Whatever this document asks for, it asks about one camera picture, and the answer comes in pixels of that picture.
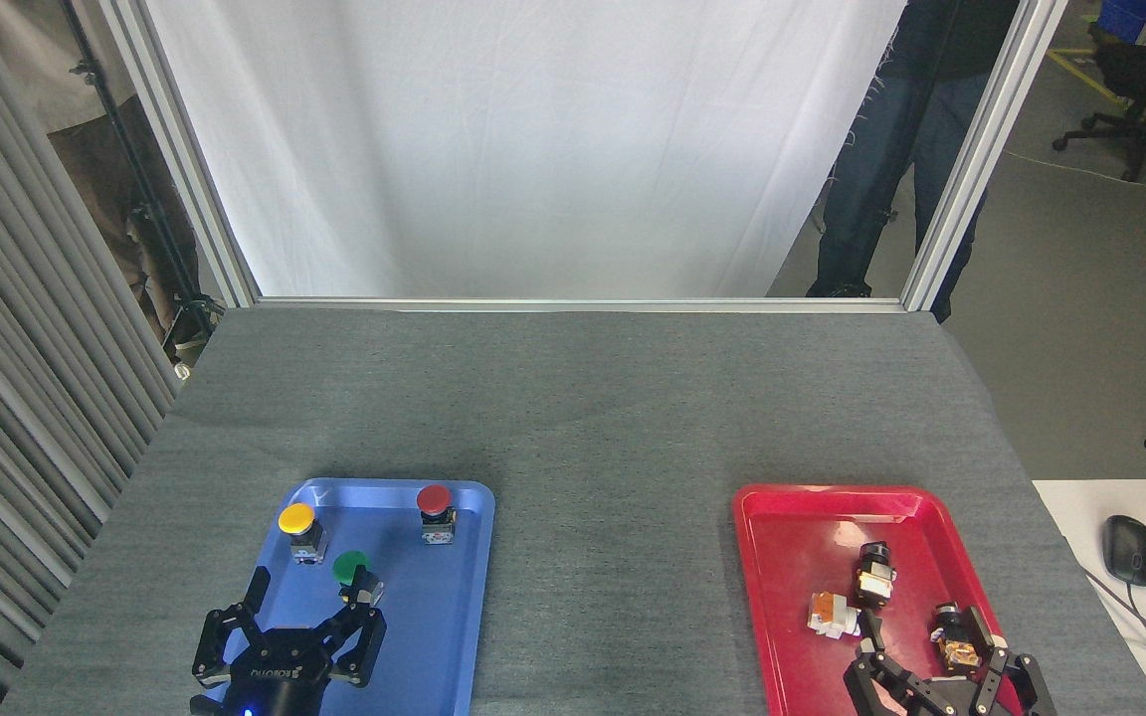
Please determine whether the white floor cable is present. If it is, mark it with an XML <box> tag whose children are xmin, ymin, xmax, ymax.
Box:
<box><xmin>1001</xmin><ymin>147</ymin><xmax>1146</xmax><ymax>197</ymax></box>

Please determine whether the black office chair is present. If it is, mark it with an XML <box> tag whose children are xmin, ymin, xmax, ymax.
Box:
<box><xmin>1050</xmin><ymin>0</ymin><xmax>1146</xmax><ymax>185</ymax></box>

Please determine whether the white backdrop cloth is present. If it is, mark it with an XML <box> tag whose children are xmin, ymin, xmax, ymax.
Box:
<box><xmin>145</xmin><ymin>0</ymin><xmax>910</xmax><ymax>299</ymax></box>

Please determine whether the white orange switch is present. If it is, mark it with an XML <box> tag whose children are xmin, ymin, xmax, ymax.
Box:
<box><xmin>807</xmin><ymin>591</ymin><xmax>862</xmax><ymax>639</ymax></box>

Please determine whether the grey mouse cable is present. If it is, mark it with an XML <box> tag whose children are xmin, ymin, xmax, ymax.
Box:
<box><xmin>1080</xmin><ymin>567</ymin><xmax>1146</xmax><ymax>692</ymax></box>

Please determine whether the red push button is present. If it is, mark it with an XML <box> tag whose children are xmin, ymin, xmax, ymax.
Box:
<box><xmin>416</xmin><ymin>484</ymin><xmax>458</xmax><ymax>546</ymax></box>

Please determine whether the red plastic tray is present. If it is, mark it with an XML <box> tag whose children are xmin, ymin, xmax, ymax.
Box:
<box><xmin>732</xmin><ymin>483</ymin><xmax>1040</xmax><ymax>716</ymax></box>

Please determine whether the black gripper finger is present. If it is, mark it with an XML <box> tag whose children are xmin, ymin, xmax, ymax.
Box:
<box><xmin>193</xmin><ymin>567</ymin><xmax>272</xmax><ymax>689</ymax></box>
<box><xmin>319</xmin><ymin>569</ymin><xmax>387</xmax><ymax>687</ymax></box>
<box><xmin>844</xmin><ymin>609</ymin><xmax>932</xmax><ymax>716</ymax></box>
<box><xmin>961</xmin><ymin>607</ymin><xmax>1056</xmax><ymax>716</ymax></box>

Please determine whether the white desk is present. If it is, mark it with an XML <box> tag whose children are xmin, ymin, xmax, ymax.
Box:
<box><xmin>1031</xmin><ymin>479</ymin><xmax>1146</xmax><ymax>716</ymax></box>

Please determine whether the black orange switch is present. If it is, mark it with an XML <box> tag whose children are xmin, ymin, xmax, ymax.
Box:
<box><xmin>931</xmin><ymin>602</ymin><xmax>984</xmax><ymax>672</ymax></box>

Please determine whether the blue plastic crate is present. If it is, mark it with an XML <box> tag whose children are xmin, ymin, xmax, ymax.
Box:
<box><xmin>1095</xmin><ymin>0</ymin><xmax>1146</xmax><ymax>46</ymax></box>

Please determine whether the silver aluminium frame post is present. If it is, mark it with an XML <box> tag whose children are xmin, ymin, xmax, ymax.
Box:
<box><xmin>899</xmin><ymin>0</ymin><xmax>1071</xmax><ymax>314</ymax></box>
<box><xmin>95</xmin><ymin>0</ymin><xmax>261</xmax><ymax>309</ymax></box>

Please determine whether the person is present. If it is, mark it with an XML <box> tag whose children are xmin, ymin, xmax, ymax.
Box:
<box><xmin>807</xmin><ymin>0</ymin><xmax>1022</xmax><ymax>324</ymax></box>
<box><xmin>0</xmin><ymin>0</ymin><xmax>201</xmax><ymax>364</ymax></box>

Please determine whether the black selector switch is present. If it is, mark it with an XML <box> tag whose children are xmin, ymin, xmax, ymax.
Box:
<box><xmin>852</xmin><ymin>542</ymin><xmax>898</xmax><ymax>608</ymax></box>

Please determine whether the yellow push button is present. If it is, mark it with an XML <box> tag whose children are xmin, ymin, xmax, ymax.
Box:
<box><xmin>278</xmin><ymin>502</ymin><xmax>327</xmax><ymax>566</ymax></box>

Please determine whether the black computer mouse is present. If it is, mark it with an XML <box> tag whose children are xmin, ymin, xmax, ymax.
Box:
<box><xmin>1102</xmin><ymin>515</ymin><xmax>1146</xmax><ymax>588</ymax></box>

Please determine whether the grey pleated curtain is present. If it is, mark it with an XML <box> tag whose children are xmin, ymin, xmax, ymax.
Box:
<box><xmin>0</xmin><ymin>0</ymin><xmax>186</xmax><ymax>716</ymax></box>

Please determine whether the blue plastic tray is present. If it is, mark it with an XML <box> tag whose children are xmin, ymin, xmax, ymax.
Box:
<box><xmin>197</xmin><ymin>477</ymin><xmax>496</xmax><ymax>716</ymax></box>

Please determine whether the green push button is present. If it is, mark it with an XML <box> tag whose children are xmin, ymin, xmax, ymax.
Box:
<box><xmin>332</xmin><ymin>550</ymin><xmax>377</xmax><ymax>604</ymax></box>

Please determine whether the silver aluminium frame crossbar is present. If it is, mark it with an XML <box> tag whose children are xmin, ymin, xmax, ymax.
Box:
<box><xmin>255</xmin><ymin>296</ymin><xmax>907</xmax><ymax>314</ymax></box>

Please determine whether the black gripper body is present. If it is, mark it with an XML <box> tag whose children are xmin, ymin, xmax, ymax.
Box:
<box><xmin>926</xmin><ymin>681</ymin><xmax>977</xmax><ymax>716</ymax></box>
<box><xmin>220</xmin><ymin>626</ymin><xmax>335</xmax><ymax>716</ymax></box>

